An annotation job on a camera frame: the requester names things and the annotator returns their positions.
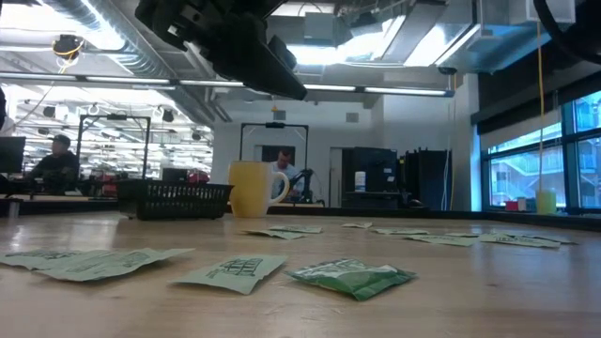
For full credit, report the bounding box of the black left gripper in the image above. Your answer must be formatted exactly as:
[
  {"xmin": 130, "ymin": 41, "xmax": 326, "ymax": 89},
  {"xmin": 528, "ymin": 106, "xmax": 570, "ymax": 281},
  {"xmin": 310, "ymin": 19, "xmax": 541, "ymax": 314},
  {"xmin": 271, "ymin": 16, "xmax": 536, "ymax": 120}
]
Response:
[{"xmin": 134, "ymin": 0, "xmax": 309, "ymax": 101}]

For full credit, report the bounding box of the dark green glossy packet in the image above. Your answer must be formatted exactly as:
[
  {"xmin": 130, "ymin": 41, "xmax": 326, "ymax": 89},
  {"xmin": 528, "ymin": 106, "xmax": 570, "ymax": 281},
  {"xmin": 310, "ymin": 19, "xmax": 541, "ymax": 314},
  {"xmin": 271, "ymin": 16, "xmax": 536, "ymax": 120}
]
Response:
[{"xmin": 285, "ymin": 257, "xmax": 417, "ymax": 302}]

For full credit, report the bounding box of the grey ceiling box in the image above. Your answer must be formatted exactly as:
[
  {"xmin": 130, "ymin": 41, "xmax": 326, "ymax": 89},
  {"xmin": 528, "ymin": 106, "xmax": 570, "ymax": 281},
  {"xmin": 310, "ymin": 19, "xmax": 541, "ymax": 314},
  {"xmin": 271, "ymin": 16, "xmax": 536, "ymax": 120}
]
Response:
[{"xmin": 303, "ymin": 11, "xmax": 338, "ymax": 42}]

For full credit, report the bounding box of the person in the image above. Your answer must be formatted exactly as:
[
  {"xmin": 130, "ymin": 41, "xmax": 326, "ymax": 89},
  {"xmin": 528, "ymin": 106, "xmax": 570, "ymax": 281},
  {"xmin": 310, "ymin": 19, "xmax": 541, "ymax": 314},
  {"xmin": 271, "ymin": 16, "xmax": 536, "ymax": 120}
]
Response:
[
  {"xmin": 26, "ymin": 134, "xmax": 80, "ymax": 196},
  {"xmin": 270, "ymin": 147, "xmax": 301, "ymax": 201}
]

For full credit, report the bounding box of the yellow ceramic mug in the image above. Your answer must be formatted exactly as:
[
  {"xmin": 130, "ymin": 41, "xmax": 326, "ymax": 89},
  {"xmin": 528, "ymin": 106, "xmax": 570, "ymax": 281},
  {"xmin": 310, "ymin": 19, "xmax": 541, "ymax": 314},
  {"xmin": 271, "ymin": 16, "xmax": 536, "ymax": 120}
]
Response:
[{"xmin": 227, "ymin": 160, "xmax": 291, "ymax": 220}]

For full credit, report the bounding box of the black cabinet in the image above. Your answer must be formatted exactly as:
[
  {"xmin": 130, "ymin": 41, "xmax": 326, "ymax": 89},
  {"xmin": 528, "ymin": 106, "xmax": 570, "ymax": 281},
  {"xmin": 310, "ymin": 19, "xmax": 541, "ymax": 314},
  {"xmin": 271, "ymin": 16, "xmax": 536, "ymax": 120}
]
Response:
[
  {"xmin": 402, "ymin": 148, "xmax": 453, "ymax": 212},
  {"xmin": 341, "ymin": 146, "xmax": 400, "ymax": 210}
]

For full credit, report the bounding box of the black plastic mesh basket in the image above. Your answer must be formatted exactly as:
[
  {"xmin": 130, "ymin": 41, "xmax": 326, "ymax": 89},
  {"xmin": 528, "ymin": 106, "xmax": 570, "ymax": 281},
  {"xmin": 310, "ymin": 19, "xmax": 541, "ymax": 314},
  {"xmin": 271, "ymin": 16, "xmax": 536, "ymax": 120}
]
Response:
[{"xmin": 114, "ymin": 178, "xmax": 235, "ymax": 222}]

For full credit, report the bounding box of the black computer monitor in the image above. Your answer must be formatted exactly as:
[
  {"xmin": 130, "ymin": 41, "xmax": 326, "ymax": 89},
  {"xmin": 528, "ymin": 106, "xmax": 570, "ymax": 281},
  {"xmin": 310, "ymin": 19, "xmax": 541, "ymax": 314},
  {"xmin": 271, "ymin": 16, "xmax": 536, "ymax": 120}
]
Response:
[{"xmin": 0, "ymin": 135, "xmax": 27, "ymax": 175}]

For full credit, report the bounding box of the yellow-green cup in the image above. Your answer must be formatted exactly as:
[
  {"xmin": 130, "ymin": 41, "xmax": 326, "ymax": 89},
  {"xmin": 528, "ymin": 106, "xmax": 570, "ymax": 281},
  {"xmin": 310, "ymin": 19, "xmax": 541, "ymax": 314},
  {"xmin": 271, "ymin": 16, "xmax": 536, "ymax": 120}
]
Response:
[{"xmin": 535, "ymin": 190, "xmax": 558, "ymax": 216}]

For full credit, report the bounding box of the black gantry frame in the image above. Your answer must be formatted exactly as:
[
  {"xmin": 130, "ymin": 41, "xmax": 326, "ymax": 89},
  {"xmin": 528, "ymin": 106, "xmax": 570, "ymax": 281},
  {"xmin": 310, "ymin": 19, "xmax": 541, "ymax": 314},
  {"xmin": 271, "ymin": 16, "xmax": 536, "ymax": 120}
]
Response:
[
  {"xmin": 239, "ymin": 122, "xmax": 310, "ymax": 163},
  {"xmin": 74, "ymin": 114, "xmax": 152, "ymax": 189}
]

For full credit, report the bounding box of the yellow ceiling cable reel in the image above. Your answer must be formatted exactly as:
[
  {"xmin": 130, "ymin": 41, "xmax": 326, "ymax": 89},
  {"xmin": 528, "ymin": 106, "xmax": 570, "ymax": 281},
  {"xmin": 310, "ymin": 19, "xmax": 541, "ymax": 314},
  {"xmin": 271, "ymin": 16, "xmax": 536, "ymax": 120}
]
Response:
[{"xmin": 51, "ymin": 33, "xmax": 86, "ymax": 62}]

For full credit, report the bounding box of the yellow hanging cord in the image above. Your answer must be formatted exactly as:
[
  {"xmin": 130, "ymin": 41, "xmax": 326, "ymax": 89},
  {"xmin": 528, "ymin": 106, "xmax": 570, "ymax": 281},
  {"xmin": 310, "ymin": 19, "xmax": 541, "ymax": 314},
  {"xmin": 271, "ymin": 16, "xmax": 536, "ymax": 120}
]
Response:
[{"xmin": 536, "ymin": 21, "xmax": 547, "ymax": 193}]

